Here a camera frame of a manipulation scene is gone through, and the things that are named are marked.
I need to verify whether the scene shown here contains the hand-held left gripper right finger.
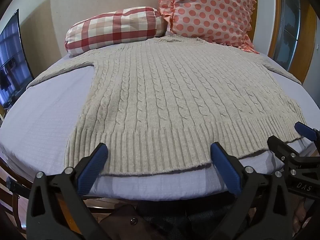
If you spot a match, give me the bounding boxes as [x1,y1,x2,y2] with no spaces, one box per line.
[210,141,293,240]

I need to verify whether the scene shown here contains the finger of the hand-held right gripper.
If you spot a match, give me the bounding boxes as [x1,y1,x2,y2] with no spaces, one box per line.
[267,135,301,162]
[294,121,320,143]

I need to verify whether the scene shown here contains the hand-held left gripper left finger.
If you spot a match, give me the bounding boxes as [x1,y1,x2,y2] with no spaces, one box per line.
[26,142,118,240]

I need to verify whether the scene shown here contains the beige cable knit sweater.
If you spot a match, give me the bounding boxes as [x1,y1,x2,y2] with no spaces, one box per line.
[26,36,309,176]

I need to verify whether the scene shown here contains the person's right hand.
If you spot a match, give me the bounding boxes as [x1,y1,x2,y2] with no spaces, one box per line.
[294,200,313,230]

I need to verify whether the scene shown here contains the person's dark pants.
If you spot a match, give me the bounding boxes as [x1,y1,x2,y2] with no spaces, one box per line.
[137,199,251,240]

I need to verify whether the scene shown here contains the brown leather pouch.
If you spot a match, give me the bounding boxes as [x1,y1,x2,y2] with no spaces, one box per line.
[99,204,164,240]

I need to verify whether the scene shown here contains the bed with lavender sheet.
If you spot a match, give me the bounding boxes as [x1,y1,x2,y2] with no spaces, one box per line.
[0,52,320,203]

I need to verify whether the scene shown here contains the wooden framed glass door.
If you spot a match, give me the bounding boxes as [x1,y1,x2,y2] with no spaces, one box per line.
[267,0,316,83]

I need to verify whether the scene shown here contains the black flat screen television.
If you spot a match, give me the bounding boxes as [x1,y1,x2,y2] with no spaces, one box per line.
[0,9,35,108]

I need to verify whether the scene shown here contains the red plaid pillow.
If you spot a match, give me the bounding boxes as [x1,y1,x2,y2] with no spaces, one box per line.
[65,6,167,56]

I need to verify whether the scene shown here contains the pink polka dot pillow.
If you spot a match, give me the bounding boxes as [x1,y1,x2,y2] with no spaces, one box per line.
[158,0,261,55]

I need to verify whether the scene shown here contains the wooden bed frame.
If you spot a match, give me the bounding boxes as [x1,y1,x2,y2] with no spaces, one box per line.
[0,159,33,232]

